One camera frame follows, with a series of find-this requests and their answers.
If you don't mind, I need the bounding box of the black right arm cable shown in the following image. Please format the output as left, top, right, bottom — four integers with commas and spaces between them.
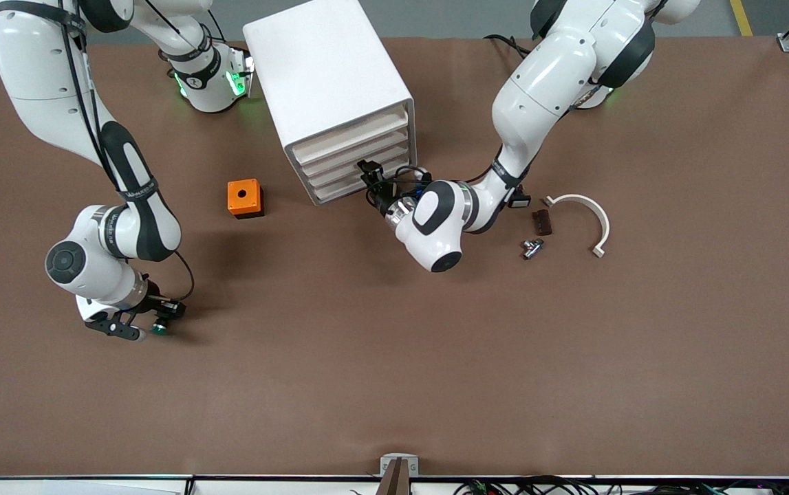
50, 0, 195, 307

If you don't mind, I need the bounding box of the black base cable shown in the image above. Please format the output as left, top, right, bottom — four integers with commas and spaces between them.
484, 33, 534, 60

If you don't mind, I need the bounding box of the white drawer cabinet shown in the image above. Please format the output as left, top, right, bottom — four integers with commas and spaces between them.
243, 0, 418, 207

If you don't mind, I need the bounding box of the white table edge rail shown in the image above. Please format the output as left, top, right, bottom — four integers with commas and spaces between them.
0, 474, 789, 495

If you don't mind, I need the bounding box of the orange box with hole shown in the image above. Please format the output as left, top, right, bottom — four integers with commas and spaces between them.
227, 179, 265, 219

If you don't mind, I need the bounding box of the black cable bundle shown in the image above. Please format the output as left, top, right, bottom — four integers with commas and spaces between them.
453, 476, 789, 495

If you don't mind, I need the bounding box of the white curved plastic bracket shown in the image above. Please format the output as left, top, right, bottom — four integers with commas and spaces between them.
543, 194, 610, 259

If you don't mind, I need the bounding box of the grey metal table bracket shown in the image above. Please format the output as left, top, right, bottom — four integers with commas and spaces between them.
380, 453, 420, 478

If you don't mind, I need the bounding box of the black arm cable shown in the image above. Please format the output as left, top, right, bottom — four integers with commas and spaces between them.
393, 165, 434, 192
50, 0, 195, 307

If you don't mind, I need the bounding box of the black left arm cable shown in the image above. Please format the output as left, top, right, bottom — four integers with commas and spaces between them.
393, 165, 434, 192

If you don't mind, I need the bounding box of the beige cabinet drawer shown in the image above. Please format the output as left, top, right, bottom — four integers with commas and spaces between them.
305, 141, 413, 191
300, 125, 411, 178
293, 107, 410, 166
310, 165, 395, 204

